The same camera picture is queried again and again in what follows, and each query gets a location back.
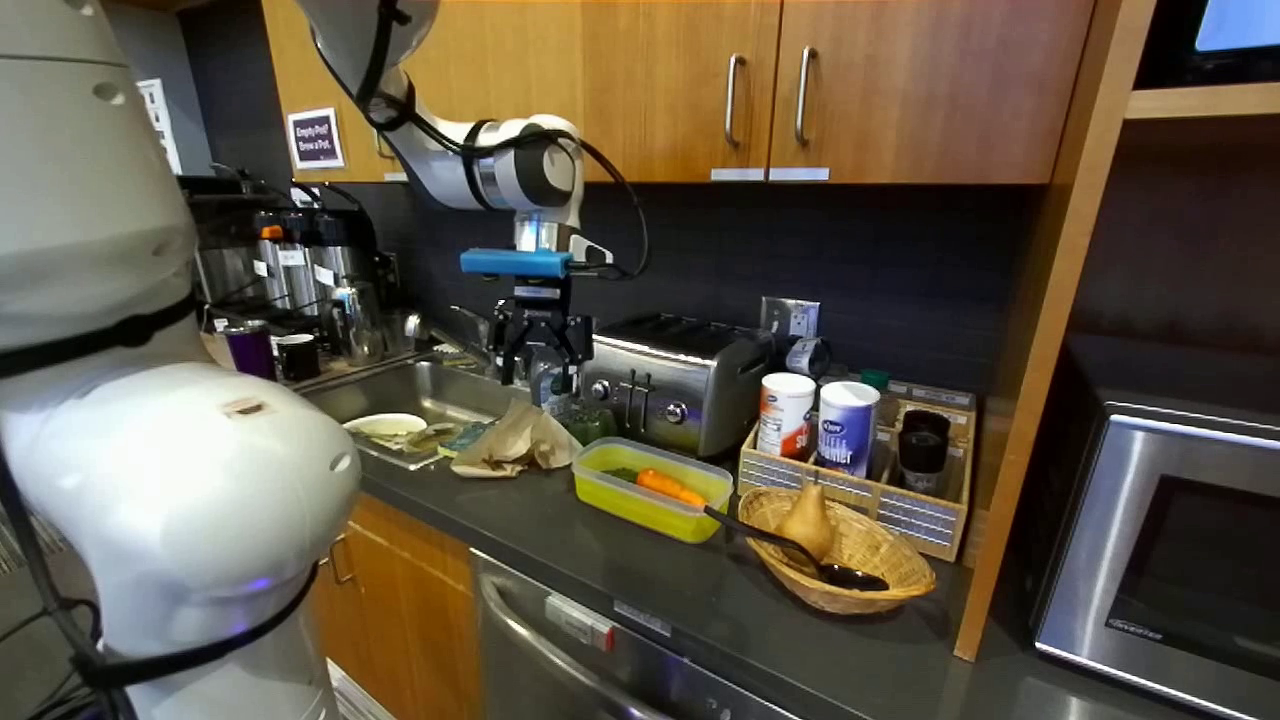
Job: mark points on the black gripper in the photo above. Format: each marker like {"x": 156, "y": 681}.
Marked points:
{"x": 540, "y": 329}

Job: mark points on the yellow plastic lunchbox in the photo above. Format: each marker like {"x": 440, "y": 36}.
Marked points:
{"x": 606, "y": 480}

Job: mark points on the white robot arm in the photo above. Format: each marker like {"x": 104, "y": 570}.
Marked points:
{"x": 196, "y": 497}

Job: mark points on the steel sink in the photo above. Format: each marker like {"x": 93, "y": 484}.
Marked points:
{"x": 412, "y": 387}

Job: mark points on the white plate with food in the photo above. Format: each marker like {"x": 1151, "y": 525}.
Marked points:
{"x": 401, "y": 434}

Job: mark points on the silver toaster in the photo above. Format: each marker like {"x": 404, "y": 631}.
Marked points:
{"x": 678, "y": 381}

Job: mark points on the orange carrot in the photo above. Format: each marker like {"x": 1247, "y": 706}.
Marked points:
{"x": 668, "y": 484}

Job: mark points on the coffee machine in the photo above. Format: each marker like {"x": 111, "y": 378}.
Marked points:
{"x": 296, "y": 256}

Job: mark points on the white red paper cup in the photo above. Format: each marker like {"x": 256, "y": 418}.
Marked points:
{"x": 783, "y": 427}

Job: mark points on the wooden lower cabinet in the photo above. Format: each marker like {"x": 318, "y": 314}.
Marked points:
{"x": 399, "y": 614}

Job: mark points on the wooden cabinet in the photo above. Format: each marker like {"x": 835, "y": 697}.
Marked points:
{"x": 900, "y": 93}
{"x": 399, "y": 614}

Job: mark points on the purple cup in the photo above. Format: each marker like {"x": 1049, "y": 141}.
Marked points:
{"x": 248, "y": 351}

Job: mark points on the stainless steel dishwasher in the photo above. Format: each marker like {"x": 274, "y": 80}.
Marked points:
{"x": 554, "y": 658}

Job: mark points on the wooden upper cabinet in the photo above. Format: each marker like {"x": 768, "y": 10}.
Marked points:
{"x": 900, "y": 93}

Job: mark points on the purple sign on cabinet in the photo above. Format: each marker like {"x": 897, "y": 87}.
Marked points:
{"x": 313, "y": 141}

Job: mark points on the white blue paper cup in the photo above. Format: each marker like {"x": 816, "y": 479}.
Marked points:
{"x": 847, "y": 427}

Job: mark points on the woven wicker basket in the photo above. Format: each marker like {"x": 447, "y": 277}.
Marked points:
{"x": 847, "y": 541}

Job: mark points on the black spoon in basket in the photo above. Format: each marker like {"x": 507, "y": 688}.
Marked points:
{"x": 823, "y": 570}

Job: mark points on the black jar in crate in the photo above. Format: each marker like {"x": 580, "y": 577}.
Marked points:
{"x": 921, "y": 450}

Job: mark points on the wooden crate organizer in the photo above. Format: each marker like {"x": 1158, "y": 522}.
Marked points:
{"x": 929, "y": 513}

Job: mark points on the stainless steel microwave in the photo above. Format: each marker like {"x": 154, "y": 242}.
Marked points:
{"x": 1163, "y": 522}

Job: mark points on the wall power outlet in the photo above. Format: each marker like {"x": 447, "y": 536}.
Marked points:
{"x": 790, "y": 317}

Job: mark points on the left cabinet handle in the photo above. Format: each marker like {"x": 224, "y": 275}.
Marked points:
{"x": 733, "y": 64}

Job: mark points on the cabinet handle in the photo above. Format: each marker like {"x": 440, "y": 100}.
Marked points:
{"x": 733, "y": 64}
{"x": 802, "y": 93}

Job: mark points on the right cabinet handle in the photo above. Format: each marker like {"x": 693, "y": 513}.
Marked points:
{"x": 802, "y": 93}

